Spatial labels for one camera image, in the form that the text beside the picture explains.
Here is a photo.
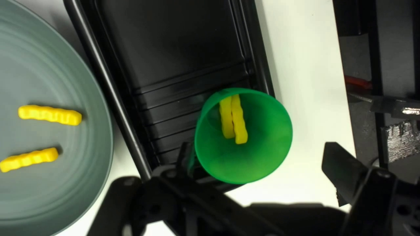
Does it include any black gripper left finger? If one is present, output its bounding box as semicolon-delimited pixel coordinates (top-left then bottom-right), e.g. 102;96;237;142
176;142;197;176

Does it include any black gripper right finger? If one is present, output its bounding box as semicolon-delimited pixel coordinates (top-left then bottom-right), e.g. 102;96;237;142
321;142;373;208

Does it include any yellow toy fry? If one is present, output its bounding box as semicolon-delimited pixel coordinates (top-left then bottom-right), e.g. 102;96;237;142
230;95;249;146
17;104;84;128
0;146;62;175
219;96;235;140

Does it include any green plastic cup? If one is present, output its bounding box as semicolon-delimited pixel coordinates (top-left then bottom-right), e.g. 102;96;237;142
193;87;294;185

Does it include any grey oval plate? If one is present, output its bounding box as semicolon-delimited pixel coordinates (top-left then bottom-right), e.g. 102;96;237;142
0;0;115;236

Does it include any black rectangular tray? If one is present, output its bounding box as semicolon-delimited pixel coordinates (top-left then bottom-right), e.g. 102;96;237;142
63;0;277;181

